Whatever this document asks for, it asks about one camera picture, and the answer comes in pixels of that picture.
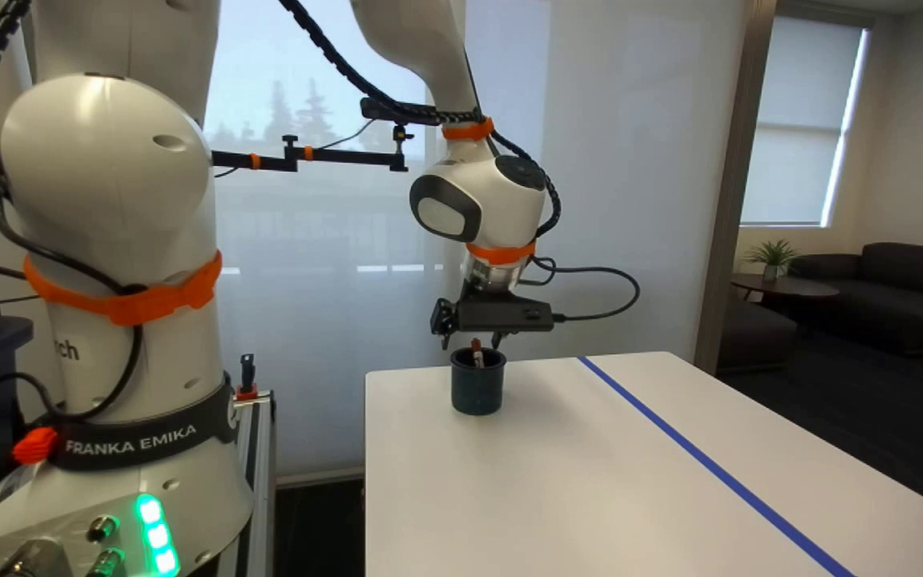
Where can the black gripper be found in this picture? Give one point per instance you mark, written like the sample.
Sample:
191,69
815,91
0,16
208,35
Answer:
482,319

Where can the sharpie marker with red cap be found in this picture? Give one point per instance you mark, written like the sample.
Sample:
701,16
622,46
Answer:
477,347

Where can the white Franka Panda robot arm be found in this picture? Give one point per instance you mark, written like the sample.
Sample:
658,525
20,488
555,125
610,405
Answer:
110,180

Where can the dark green mug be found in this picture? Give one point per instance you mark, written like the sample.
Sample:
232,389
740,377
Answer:
480,386

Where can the translucent window shade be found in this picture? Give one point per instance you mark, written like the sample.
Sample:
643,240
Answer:
323,277

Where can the small black orange clamp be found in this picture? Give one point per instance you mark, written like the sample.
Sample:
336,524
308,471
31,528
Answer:
247,371

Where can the long blue tape line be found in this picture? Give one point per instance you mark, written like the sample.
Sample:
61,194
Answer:
698,452

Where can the dark ottoman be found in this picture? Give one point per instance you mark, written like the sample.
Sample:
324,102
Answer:
754,338

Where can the small potted plant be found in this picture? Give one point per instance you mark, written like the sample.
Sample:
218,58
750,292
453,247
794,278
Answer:
775,258

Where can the round dark coffee table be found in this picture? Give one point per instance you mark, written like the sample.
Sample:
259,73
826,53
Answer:
787,288

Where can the white window blind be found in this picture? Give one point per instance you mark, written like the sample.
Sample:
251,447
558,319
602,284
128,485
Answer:
799,130

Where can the dark grey sofa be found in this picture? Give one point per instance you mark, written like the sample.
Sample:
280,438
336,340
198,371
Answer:
900,292

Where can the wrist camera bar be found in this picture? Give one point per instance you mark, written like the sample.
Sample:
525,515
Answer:
529,315

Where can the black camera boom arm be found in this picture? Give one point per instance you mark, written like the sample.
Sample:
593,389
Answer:
323,156

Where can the black exterior camera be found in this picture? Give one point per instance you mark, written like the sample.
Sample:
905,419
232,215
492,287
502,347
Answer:
382,111

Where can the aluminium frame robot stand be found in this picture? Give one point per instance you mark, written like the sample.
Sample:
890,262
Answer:
256,481

